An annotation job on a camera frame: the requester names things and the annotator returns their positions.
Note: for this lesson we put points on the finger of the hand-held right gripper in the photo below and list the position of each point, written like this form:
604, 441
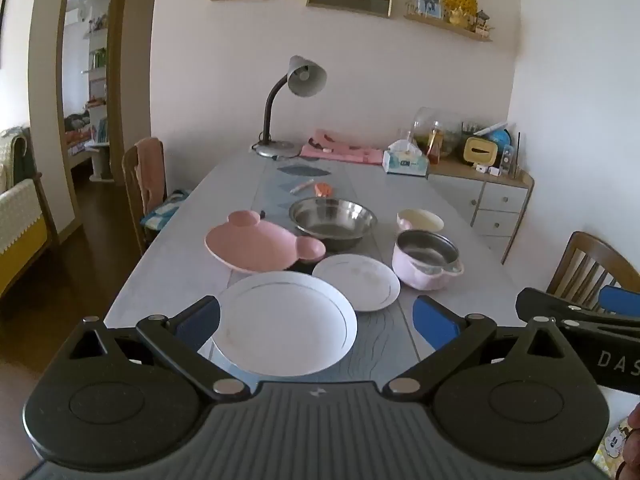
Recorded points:
545, 305
620, 300

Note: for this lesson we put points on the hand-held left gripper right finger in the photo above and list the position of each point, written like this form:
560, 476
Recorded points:
435, 322

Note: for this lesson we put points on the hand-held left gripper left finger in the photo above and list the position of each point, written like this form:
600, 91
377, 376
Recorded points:
200, 322

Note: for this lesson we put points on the pink pot with steel interior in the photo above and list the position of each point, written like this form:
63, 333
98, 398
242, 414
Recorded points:
420, 277

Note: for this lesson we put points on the large white plate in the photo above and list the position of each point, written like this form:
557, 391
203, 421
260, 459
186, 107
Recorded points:
285, 320

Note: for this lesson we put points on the small white plate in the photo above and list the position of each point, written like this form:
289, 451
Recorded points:
357, 280

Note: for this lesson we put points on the pink bear-shaped plate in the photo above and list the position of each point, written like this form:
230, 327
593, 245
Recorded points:
260, 245

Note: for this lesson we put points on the cream bowl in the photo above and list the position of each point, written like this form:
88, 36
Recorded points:
420, 220

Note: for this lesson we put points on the stainless steel bowl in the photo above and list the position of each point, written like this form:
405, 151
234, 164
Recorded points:
332, 215

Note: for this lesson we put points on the person's right hand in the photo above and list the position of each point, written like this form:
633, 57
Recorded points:
635, 435

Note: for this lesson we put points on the wooden chair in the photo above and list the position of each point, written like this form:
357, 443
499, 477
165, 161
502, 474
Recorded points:
575, 260
132, 185

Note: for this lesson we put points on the yellow cartoon print cloth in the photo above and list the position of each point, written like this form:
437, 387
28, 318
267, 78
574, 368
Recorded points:
612, 447

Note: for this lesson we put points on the white drawer cabinet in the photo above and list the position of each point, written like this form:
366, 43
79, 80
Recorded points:
495, 205

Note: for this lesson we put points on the striped blue bag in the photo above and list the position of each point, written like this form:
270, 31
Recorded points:
165, 210

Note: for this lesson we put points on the clear plastic box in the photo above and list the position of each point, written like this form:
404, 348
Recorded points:
508, 160

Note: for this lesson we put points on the tissue box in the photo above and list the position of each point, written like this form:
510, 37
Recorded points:
405, 162

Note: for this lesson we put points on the pink towel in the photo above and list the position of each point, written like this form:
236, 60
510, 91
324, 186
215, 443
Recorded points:
152, 165

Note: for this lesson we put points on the yellow tissue holder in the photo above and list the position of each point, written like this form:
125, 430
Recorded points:
479, 151

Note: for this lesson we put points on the white marker stick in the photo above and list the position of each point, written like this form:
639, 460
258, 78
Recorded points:
301, 186

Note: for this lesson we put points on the blue globe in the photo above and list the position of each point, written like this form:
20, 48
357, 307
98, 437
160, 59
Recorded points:
501, 139

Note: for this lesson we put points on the orange correction tape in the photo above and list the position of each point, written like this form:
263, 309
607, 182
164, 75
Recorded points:
323, 189

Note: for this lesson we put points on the amber liquid bottle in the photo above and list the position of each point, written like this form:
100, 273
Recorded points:
435, 147

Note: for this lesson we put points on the grey desk lamp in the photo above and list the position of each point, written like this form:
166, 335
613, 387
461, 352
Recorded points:
272, 150

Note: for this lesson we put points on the pink cloth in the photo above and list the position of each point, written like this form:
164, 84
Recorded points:
345, 152

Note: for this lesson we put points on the large glass jar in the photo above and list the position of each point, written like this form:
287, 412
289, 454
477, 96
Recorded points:
430, 120

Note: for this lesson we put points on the yellow sofa with white cover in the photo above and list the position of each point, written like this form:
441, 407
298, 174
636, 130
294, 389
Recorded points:
20, 220

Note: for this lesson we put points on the white shelf rack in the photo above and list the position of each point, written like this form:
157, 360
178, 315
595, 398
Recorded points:
97, 105

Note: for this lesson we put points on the green armchair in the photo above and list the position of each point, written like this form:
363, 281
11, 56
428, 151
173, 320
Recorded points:
20, 155

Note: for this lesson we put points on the yellow flower bouquet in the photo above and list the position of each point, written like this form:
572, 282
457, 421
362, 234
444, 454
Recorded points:
460, 0

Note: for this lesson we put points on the wooden door frame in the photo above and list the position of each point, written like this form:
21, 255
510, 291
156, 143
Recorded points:
45, 85

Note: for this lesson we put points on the wooden wall shelf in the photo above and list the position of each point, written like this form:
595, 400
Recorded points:
450, 27

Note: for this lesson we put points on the blue photo frame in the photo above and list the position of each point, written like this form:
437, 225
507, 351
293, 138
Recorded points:
428, 2

